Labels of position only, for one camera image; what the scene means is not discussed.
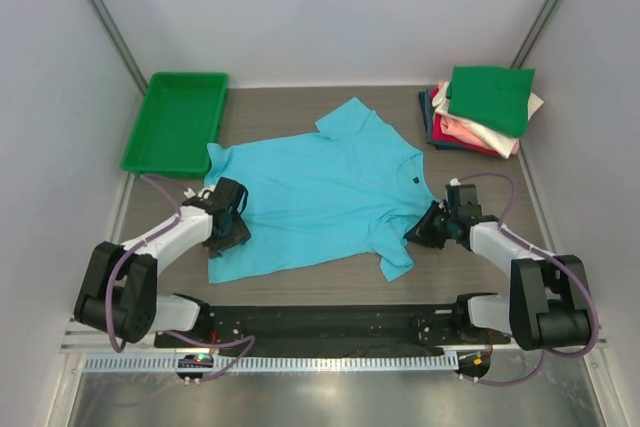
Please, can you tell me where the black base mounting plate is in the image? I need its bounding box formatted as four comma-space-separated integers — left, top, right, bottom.
181, 303, 510, 359

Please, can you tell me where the folded pink t shirt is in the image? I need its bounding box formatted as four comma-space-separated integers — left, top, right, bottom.
439, 116, 490, 149

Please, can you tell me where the aluminium corner post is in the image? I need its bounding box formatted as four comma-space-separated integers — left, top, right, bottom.
86, 0, 148, 94
510, 0, 563, 69

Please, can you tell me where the slotted grey cable duct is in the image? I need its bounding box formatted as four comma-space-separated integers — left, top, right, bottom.
83, 351, 459, 375

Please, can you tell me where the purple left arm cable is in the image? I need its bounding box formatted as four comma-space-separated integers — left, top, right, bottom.
107, 174, 256, 383

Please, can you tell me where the folded navy t shirt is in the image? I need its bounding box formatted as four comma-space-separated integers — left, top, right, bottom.
418, 90, 465, 151

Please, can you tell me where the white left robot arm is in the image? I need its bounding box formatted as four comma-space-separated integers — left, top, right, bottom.
73, 177, 251, 352

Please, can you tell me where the folded red t shirt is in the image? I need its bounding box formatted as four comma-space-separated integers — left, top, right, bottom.
427, 87, 500, 157

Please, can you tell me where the green plastic tray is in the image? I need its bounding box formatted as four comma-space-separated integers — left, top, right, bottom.
120, 72, 229, 179

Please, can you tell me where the right aluminium corner post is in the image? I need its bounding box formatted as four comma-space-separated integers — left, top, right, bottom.
510, 0, 563, 69

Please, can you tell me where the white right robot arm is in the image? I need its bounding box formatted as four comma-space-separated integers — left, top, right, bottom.
405, 179, 600, 357

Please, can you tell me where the folded green t shirt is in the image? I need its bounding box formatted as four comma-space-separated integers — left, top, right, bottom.
449, 66, 535, 138

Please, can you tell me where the left aluminium corner post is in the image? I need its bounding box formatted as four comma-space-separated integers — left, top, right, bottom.
86, 0, 148, 94

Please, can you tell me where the aluminium frame rail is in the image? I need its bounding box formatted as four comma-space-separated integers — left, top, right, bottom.
59, 311, 609, 354

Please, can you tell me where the folded cream t shirt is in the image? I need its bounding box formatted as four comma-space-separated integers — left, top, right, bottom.
432, 81, 544, 158

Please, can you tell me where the light blue t shirt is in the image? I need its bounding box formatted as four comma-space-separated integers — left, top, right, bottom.
205, 98, 435, 284

